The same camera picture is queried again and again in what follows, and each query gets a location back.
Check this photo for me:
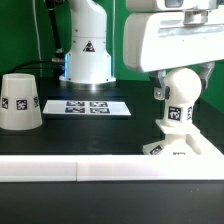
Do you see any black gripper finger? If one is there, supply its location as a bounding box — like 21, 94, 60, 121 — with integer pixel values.
149, 70, 166, 100
199, 62, 215, 90

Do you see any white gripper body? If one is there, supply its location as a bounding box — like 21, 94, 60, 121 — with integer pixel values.
123, 11, 224, 73

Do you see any white lamp bulb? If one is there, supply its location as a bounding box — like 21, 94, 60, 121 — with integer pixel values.
162, 68, 201, 133

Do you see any white lamp base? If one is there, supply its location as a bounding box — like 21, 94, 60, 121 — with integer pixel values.
142, 120, 199, 156

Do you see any white lamp shade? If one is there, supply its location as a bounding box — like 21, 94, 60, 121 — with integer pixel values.
0, 73, 42, 131

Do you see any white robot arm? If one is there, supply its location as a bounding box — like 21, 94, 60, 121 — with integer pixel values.
60, 0, 224, 100

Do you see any white marker plate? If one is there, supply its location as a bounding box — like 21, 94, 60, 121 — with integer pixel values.
43, 100, 131, 116

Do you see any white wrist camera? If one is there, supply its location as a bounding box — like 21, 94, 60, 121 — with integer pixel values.
126, 0, 217, 12

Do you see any white L-shaped fence wall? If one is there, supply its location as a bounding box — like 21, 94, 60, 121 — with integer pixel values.
0, 131, 224, 182

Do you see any black cable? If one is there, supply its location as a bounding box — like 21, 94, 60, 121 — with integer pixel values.
6, 0, 66, 75

